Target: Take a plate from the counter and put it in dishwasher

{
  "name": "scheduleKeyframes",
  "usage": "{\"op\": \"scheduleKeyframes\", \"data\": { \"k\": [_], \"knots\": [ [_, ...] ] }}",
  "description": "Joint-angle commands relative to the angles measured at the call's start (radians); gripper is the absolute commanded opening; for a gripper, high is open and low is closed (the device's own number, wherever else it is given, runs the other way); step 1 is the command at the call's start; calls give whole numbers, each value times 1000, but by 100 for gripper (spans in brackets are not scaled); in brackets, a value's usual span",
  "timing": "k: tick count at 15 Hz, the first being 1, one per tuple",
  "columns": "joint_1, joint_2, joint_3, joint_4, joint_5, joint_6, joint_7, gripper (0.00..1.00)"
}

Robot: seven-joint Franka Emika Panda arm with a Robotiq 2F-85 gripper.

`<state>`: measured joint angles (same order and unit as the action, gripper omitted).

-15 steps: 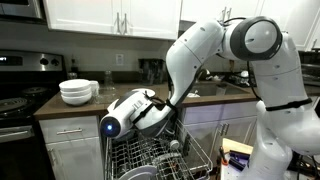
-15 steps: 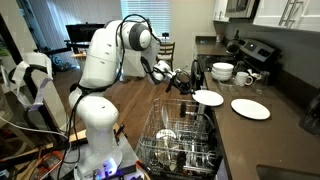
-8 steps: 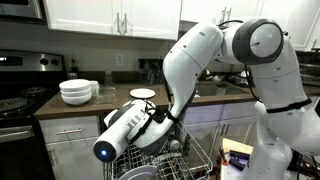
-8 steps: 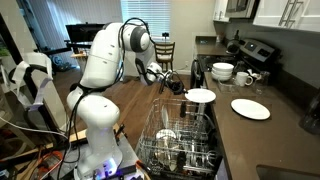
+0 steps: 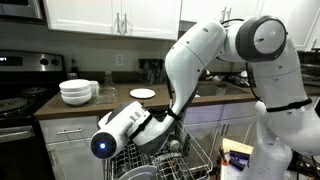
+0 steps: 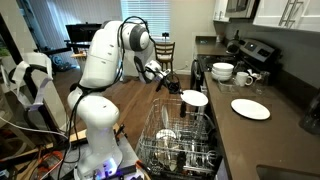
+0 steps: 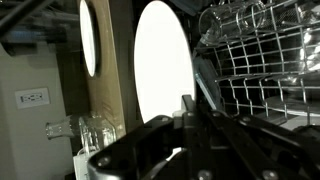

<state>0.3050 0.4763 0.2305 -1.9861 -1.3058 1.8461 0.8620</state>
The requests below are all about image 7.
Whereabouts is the white wall outlet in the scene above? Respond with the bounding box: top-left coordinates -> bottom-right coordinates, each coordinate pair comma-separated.
14,87 -> 51,110

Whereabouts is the white ceramic mug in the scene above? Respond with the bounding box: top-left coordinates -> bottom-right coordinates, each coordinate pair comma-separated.
72,146 -> 98,180

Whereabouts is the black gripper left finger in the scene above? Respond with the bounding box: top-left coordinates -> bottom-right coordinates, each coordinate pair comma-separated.
87,94 -> 201,180

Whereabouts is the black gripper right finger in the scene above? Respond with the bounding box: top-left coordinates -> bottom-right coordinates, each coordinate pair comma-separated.
196,103 -> 320,180

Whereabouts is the wire dishwasher rack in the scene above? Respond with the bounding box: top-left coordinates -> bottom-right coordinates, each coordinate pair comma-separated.
194,0 -> 320,126

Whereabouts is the clear drinking glasses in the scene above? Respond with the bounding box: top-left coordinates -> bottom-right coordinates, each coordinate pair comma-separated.
45,114 -> 118,158

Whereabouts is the clear drinking glass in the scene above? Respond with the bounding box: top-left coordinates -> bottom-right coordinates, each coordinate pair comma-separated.
198,0 -> 268,47

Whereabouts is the white dinner plate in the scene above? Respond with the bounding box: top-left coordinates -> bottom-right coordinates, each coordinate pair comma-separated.
133,0 -> 197,163
78,0 -> 98,78

